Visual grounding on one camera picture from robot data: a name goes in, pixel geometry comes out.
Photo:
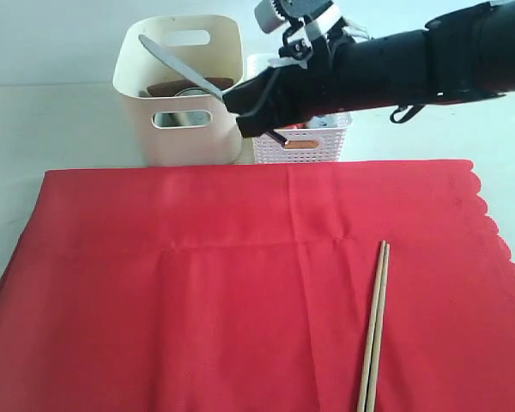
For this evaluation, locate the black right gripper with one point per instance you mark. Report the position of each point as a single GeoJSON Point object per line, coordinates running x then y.
{"type": "Point", "coordinates": [304, 84]}

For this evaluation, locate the silver table knife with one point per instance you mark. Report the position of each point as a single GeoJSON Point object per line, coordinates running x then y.
{"type": "Point", "coordinates": [181, 67]}

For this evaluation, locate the fried chicken nugget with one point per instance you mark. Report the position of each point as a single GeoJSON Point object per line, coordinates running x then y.
{"type": "Point", "coordinates": [298, 145]}

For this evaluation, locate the stainless steel cup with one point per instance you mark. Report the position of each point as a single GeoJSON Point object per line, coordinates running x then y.
{"type": "Point", "coordinates": [189, 92]}

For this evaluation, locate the brown wooden plate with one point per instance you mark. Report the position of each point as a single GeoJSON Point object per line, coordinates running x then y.
{"type": "Point", "coordinates": [173, 88]}

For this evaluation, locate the wooden chopstick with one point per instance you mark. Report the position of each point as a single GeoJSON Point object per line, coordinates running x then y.
{"type": "Point", "coordinates": [377, 341]}
{"type": "Point", "coordinates": [368, 351]}

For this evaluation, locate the red sausage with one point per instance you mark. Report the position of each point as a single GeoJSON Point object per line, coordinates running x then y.
{"type": "Point", "coordinates": [295, 126]}

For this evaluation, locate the pale green ceramic bowl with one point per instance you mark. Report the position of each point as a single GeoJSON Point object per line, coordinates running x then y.
{"type": "Point", "coordinates": [166, 120]}

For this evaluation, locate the blue milk carton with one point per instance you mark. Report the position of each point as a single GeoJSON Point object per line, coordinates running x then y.
{"type": "Point", "coordinates": [322, 122]}

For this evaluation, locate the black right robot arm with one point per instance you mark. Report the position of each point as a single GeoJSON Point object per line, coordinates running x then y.
{"type": "Point", "coordinates": [464, 56]}

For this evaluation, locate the cream plastic bin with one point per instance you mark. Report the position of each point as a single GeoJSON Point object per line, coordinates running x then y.
{"type": "Point", "coordinates": [211, 45]}

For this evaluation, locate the white woven plastic basket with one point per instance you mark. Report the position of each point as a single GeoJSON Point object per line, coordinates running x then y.
{"type": "Point", "coordinates": [320, 139]}

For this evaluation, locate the red tablecloth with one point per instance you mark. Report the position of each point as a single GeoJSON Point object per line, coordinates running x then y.
{"type": "Point", "coordinates": [248, 288]}

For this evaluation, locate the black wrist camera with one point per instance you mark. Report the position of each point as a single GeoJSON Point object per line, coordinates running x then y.
{"type": "Point", "coordinates": [272, 14]}

